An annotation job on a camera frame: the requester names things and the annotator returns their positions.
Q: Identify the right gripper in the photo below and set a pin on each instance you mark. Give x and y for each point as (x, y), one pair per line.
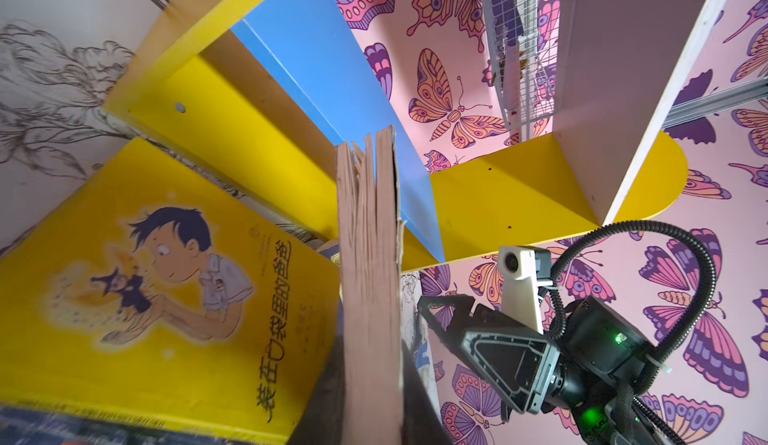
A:
(520, 364)

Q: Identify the yellow cartoon boy book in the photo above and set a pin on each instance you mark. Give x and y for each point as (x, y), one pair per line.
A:
(152, 297)

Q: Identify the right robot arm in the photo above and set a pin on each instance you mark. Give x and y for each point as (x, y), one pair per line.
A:
(608, 363)

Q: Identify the yellow pink blue bookshelf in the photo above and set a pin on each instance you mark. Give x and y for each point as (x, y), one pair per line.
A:
(260, 92)

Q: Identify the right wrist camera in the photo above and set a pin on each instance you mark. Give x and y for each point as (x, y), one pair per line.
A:
(525, 272)

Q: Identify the white wire basket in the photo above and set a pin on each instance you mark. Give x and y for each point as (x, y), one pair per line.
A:
(523, 42)

